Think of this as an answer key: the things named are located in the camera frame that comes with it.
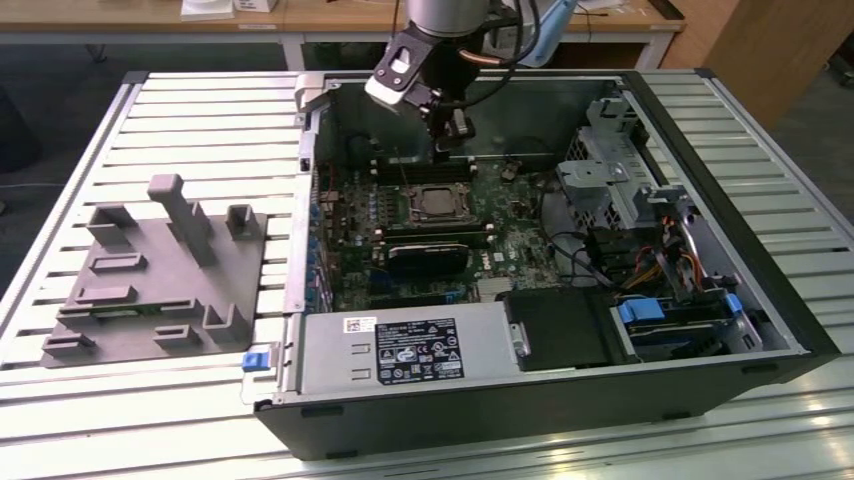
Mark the black graphics card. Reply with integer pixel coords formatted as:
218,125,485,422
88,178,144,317
381,241,474,280

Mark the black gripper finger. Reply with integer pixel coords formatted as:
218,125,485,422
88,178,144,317
433,108,477,164

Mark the metal locking lever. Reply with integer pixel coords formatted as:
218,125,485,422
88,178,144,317
393,146,413,190

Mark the black PC case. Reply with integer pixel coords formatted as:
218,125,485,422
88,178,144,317
253,68,841,462

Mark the green motherboard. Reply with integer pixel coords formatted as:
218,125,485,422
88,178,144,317
313,159,589,311

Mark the metal disk bay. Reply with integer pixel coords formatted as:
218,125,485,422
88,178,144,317
557,97,700,236

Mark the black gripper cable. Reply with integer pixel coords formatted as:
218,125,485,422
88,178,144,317
437,0,535,109

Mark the wooden desk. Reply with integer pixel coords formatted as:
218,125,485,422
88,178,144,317
0,0,689,71

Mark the white box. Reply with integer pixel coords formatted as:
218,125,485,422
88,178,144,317
179,0,237,22

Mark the black RAM stick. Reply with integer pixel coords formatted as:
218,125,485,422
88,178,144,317
379,222,483,237

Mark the green RAM stick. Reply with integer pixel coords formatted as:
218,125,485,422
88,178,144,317
92,307,162,319

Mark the silver chipset heatsink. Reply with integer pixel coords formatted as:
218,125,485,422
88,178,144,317
477,277,515,301

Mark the CPU socket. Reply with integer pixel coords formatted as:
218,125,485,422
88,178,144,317
399,182,482,226

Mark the wooden cabinet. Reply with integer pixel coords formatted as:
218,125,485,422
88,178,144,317
660,0,854,131

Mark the black bin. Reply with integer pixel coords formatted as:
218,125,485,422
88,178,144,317
0,82,43,174

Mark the coloured power wire bundle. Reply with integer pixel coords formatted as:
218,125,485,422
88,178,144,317
626,214,709,291

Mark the hard disk in blue carrier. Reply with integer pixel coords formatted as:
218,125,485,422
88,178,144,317
614,293,736,362

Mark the black drive box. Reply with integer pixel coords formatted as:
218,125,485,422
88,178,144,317
499,288,629,372

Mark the silver power supply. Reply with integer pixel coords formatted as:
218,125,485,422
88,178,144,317
293,302,529,396

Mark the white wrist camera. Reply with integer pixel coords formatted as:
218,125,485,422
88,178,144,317
363,28,437,107

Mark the black RAM slot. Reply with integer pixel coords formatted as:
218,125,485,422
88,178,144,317
370,153,477,185

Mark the grey parts rack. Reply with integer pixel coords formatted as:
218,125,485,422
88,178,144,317
39,173,273,371

